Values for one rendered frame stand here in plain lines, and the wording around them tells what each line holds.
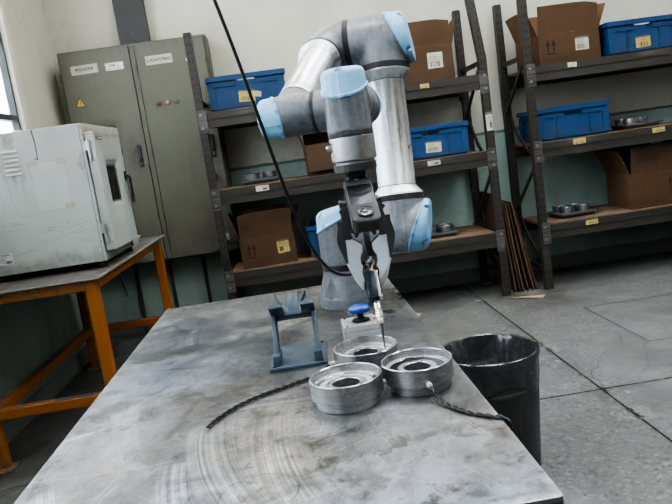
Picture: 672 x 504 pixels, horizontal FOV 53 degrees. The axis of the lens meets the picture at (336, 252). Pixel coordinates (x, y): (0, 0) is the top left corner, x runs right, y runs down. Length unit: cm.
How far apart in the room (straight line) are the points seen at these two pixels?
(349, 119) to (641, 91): 470
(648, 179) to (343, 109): 415
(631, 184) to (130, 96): 349
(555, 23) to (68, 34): 334
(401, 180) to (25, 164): 210
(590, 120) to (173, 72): 285
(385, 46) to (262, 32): 358
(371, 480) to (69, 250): 258
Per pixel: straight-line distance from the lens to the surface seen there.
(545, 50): 482
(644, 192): 510
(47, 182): 321
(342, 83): 109
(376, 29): 153
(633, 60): 498
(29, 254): 327
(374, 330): 120
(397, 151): 149
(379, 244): 111
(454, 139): 462
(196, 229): 481
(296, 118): 121
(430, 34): 461
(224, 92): 452
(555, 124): 484
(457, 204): 515
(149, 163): 485
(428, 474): 77
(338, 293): 151
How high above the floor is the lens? 116
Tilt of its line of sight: 9 degrees down
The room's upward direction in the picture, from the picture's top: 8 degrees counter-clockwise
